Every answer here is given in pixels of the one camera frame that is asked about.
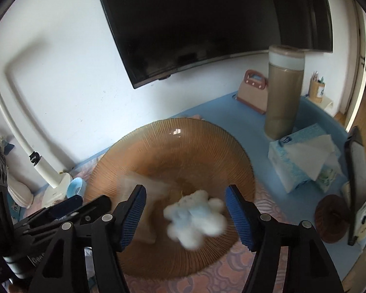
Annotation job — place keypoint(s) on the blue tissue box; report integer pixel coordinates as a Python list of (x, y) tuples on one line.
[(308, 155)]

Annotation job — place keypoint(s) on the white ribbed vase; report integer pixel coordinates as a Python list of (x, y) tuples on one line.
[(20, 193)]

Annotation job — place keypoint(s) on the small blue round dish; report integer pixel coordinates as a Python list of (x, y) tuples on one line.
[(76, 187)]

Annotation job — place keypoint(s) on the amber glass bowl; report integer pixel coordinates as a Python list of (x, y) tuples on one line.
[(177, 170)]

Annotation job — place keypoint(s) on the black wall television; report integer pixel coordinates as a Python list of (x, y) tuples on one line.
[(156, 38)]

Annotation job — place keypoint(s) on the wooden pen holder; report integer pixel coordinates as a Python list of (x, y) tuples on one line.
[(316, 88)]

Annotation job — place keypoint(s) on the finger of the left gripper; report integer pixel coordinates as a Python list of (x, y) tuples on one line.
[(65, 207)]

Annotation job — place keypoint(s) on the brown woven coaster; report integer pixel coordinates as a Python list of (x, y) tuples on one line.
[(332, 218)]

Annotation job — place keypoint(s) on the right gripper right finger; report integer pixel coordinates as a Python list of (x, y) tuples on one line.
[(309, 267)]

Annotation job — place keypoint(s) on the beige thermos bottle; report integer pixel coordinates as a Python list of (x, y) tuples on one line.
[(285, 79)]

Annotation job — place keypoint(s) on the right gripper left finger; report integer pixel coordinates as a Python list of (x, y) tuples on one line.
[(63, 268)]

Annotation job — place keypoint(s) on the pink floral towel mat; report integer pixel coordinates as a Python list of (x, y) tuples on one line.
[(201, 268)]

